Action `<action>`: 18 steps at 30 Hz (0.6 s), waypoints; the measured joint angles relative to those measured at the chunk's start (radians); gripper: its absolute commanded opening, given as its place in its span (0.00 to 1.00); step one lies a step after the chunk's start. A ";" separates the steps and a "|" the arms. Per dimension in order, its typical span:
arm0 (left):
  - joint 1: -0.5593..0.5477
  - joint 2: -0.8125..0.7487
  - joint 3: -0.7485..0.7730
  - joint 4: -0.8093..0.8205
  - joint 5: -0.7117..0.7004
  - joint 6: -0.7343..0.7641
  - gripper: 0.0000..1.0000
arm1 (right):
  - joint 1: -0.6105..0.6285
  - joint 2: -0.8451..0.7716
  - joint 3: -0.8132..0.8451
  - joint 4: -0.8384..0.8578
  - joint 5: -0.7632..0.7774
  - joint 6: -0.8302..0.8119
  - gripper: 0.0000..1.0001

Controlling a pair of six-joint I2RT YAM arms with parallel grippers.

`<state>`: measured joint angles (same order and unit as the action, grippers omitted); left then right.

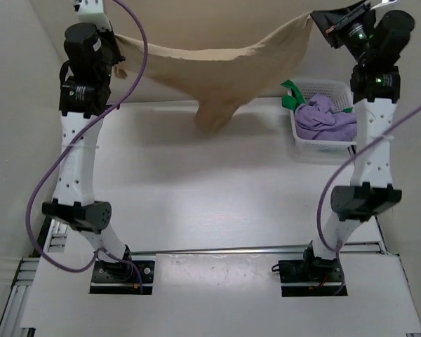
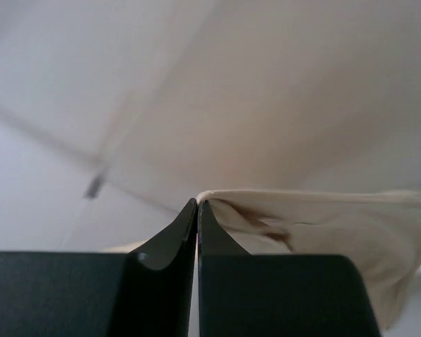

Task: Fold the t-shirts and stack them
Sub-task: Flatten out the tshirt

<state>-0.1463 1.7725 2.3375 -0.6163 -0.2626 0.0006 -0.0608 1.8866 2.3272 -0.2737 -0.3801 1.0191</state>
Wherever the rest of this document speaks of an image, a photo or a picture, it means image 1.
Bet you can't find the purple t shirt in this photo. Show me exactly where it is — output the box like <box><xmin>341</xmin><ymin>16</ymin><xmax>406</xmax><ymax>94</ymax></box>
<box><xmin>294</xmin><ymin>94</ymin><xmax>357</xmax><ymax>142</ymax></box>

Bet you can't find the aluminium frame rail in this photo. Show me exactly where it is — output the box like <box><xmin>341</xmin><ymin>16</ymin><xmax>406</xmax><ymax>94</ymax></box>
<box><xmin>0</xmin><ymin>219</ymin><xmax>68</xmax><ymax>337</ymax></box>

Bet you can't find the white plastic basket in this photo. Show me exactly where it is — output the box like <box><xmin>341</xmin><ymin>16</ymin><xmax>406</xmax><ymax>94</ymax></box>
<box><xmin>285</xmin><ymin>79</ymin><xmax>356</xmax><ymax>151</ymax></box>

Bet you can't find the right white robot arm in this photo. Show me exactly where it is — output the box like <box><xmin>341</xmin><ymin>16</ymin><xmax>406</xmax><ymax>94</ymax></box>
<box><xmin>303</xmin><ymin>1</ymin><xmax>415</xmax><ymax>270</ymax></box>

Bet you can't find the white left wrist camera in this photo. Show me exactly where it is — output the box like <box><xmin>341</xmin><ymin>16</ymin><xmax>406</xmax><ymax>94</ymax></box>
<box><xmin>72</xmin><ymin>0</ymin><xmax>112</xmax><ymax>30</ymax></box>

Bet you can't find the beige t shirt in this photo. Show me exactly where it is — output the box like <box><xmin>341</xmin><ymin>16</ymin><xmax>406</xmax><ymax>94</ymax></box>
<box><xmin>114</xmin><ymin>13</ymin><xmax>313</xmax><ymax>134</ymax></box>

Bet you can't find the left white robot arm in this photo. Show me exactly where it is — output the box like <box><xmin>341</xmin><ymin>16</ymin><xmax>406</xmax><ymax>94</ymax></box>
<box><xmin>42</xmin><ymin>23</ymin><xmax>128</xmax><ymax>270</ymax></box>

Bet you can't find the green t shirt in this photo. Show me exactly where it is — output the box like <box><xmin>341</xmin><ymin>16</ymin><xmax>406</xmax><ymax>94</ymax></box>
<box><xmin>281</xmin><ymin>80</ymin><xmax>306</xmax><ymax>111</ymax></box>

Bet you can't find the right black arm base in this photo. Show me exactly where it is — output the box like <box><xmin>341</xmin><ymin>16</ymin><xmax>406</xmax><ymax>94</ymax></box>
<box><xmin>271</xmin><ymin>260</ymin><xmax>348</xmax><ymax>298</ymax></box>

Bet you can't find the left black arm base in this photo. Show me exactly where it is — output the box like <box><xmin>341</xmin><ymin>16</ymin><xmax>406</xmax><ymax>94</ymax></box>
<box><xmin>89</xmin><ymin>256</ymin><xmax>155</xmax><ymax>296</ymax></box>

